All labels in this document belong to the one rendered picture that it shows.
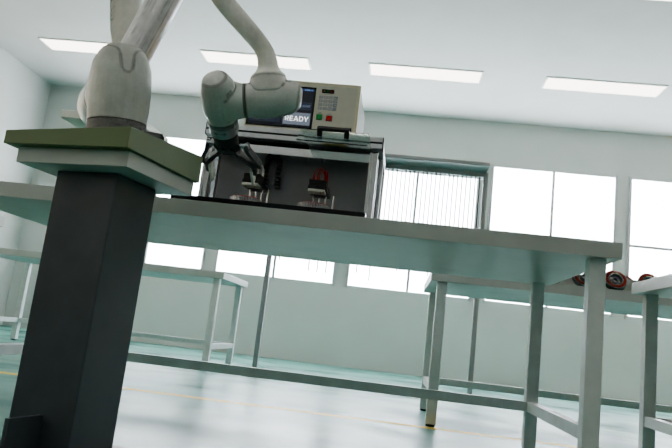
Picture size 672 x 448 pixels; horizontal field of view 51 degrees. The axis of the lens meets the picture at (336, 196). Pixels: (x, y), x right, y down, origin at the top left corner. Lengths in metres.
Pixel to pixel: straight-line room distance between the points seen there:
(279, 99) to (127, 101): 0.42
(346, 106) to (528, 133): 6.79
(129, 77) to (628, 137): 8.25
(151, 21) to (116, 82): 0.37
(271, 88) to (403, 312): 6.97
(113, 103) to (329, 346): 7.19
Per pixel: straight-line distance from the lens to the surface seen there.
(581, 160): 9.39
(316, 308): 8.86
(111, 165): 1.73
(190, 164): 1.93
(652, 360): 3.24
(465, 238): 2.17
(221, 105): 2.02
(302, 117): 2.68
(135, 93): 1.90
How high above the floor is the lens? 0.38
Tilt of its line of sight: 11 degrees up
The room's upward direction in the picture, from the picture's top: 7 degrees clockwise
